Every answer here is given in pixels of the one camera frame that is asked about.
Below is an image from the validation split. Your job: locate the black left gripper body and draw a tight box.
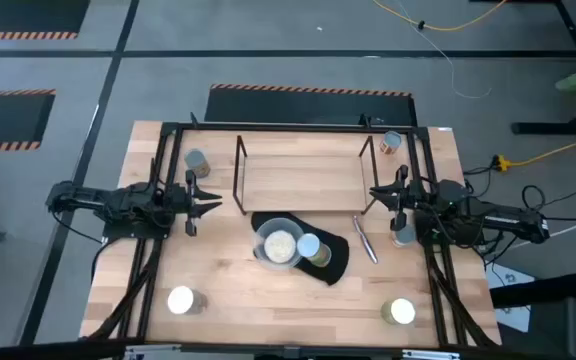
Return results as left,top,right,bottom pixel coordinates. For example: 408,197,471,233
166,169,200,237

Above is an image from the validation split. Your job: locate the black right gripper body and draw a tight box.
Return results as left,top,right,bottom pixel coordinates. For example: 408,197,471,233
391,164,423,232

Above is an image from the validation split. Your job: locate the tomatoes label tin can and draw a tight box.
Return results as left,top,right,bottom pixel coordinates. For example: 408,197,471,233
183,148,212,179

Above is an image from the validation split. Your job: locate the teal orange-slices print can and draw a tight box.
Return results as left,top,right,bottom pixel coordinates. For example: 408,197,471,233
391,223,418,249

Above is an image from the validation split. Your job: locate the orange white label can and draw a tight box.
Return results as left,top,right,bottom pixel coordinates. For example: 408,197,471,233
379,130,403,156

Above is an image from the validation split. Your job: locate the tall green peach can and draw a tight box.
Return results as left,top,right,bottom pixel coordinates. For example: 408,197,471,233
296,232,333,268

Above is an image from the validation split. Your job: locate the dark label tin can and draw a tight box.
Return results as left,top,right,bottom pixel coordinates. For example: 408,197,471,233
166,285,208,316

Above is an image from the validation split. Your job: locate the yellow-green label tin can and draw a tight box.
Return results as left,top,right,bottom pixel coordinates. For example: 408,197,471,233
380,297,417,326

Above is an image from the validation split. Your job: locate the silver metal pen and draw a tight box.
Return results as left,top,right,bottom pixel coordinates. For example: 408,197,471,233
351,214,380,265

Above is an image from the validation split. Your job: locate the clear plastic bowl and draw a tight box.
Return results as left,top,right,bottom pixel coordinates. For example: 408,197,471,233
252,216,307,271

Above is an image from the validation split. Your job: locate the white rice heap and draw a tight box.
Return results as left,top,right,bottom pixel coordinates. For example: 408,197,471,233
263,229,298,265

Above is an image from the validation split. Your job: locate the black floor mat striped edge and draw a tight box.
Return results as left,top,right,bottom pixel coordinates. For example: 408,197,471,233
203,83,418,127
0,88,57,154
0,0,92,41

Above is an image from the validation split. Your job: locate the white paper sheet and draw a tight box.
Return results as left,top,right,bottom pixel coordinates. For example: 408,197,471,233
485,262,534,334

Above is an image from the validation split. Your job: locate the green object on floor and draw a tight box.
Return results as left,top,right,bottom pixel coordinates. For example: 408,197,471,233
554,68,576,94

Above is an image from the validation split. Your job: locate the black furniture piece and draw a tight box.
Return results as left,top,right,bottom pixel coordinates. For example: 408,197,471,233
490,272,576,360

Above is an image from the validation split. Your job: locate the wooden shelf black wire frame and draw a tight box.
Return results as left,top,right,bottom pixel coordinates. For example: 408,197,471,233
231,133,380,217

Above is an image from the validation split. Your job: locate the black aluminium table frame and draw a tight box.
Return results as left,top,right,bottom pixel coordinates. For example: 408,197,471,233
80,112,502,351

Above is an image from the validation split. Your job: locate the thin white floor cable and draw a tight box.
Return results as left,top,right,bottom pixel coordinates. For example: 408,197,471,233
396,0,493,100

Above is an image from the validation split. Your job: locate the silver metal bracket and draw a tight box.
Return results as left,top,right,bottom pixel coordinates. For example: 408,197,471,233
401,348,462,360
122,343,184,360

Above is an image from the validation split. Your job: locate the thick grey cable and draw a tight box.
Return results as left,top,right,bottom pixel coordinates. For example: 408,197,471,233
482,208,576,257

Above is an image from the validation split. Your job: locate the black desk frame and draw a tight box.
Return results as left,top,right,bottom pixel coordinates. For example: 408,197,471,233
470,0,576,136

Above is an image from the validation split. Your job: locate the yellow floor cable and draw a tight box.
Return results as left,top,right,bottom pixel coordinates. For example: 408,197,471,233
371,0,510,33

